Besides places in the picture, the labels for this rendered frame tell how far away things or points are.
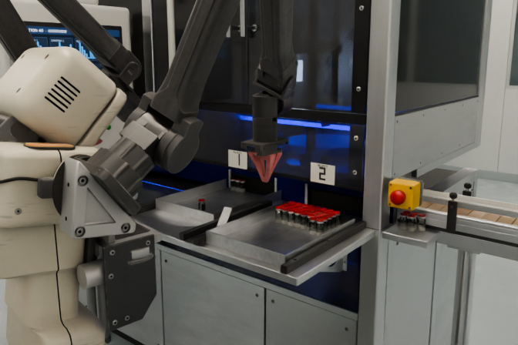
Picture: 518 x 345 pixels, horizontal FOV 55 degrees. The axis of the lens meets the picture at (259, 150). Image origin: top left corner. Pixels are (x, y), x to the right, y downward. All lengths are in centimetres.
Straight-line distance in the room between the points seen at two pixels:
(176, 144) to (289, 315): 109
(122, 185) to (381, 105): 84
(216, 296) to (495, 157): 460
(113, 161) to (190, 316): 144
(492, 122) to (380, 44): 472
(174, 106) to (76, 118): 18
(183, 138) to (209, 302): 129
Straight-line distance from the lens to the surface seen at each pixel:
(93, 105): 89
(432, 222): 152
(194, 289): 205
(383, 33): 140
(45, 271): 94
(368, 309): 158
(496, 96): 603
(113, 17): 195
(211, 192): 183
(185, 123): 78
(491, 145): 610
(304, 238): 138
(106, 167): 75
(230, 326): 198
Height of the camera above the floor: 137
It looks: 11 degrees down
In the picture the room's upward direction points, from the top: straight up
